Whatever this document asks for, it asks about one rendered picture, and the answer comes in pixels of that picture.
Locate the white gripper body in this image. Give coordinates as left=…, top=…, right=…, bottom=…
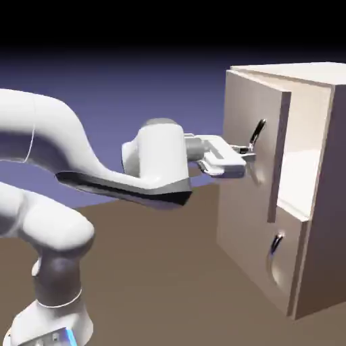
left=195, top=134, right=247, bottom=179

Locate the long curved dark metal handle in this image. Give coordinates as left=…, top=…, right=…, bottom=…
left=246, top=118, right=268, bottom=187

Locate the tall light wood cabinet door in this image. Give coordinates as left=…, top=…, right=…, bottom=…
left=219, top=69, right=293, bottom=224

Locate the light wood cabinet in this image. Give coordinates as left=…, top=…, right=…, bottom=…
left=215, top=61, right=346, bottom=322

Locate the short light wood cabinet door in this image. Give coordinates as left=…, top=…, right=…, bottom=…
left=215, top=180, right=311, bottom=321

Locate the short curved dark metal handle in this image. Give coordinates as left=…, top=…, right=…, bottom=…
left=266, top=231, right=285, bottom=288

